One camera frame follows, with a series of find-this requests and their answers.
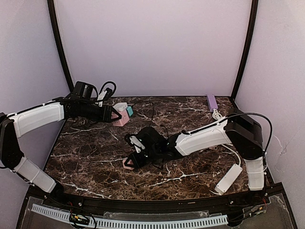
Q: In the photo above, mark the pink cube socket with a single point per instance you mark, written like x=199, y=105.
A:
x=124, y=119

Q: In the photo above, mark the black frame post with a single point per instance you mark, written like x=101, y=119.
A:
x=59, y=45
x=246, y=49

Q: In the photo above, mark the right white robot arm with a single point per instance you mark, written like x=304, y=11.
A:
x=237, y=129

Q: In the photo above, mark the left black frame post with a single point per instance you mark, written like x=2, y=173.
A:
x=59, y=45

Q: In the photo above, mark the white cable duct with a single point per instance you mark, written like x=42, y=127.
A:
x=110, y=220

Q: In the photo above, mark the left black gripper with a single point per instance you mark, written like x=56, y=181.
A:
x=106, y=113

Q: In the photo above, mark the purple power strip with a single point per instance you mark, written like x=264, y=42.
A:
x=212, y=103

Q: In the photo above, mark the right black frame post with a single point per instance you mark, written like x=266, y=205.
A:
x=246, y=49

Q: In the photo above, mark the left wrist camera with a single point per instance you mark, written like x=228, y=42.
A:
x=88, y=93

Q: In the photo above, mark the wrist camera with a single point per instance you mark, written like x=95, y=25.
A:
x=144, y=139
x=88, y=93

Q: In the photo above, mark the pink plug adapter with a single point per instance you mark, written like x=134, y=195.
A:
x=128, y=164

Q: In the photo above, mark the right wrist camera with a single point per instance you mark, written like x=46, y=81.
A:
x=144, y=139

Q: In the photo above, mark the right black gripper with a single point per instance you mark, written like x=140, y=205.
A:
x=138, y=160

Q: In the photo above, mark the white plug adapter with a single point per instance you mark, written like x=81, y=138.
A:
x=119, y=107

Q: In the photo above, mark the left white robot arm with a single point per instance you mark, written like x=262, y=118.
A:
x=14, y=126

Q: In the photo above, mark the white power strip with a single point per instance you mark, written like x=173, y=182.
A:
x=224, y=184

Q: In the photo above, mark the teal plug with black cable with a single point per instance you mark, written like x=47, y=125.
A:
x=151, y=119

